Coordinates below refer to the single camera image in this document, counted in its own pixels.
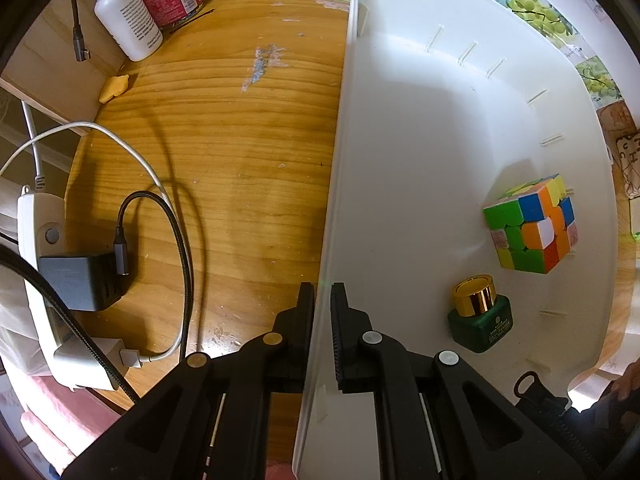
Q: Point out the pink bedding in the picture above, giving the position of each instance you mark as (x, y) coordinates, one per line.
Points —
(40, 420)

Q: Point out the white plastic bottle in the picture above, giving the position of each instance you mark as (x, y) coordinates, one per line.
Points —
(127, 15)

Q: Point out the white plastic bin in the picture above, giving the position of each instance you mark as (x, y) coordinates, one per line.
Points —
(425, 135)

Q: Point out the brown printed box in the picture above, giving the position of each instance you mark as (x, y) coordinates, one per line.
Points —
(622, 150)

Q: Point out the green jar gold cap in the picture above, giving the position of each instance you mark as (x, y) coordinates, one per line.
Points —
(480, 327)

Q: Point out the yellow eraser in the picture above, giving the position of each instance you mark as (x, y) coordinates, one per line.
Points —
(114, 87)

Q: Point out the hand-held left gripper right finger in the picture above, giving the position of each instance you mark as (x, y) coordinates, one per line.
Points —
(345, 340)

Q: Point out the black hairpin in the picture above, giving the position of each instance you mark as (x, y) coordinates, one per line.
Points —
(192, 21)

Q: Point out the black charger block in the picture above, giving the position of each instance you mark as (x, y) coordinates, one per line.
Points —
(75, 280)

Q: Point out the person's right hand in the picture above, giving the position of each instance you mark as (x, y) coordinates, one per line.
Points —
(627, 385)

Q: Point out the multicoloured puzzle cube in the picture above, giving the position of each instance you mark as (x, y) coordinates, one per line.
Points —
(530, 225)

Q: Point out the wooden shelf unit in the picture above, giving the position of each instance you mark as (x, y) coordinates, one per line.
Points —
(45, 60)

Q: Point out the white charger adapter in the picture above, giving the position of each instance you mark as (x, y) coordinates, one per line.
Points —
(85, 360)

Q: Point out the white power strip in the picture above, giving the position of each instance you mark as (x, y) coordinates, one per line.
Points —
(35, 280)

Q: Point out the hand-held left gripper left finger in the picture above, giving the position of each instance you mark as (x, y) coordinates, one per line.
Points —
(302, 320)

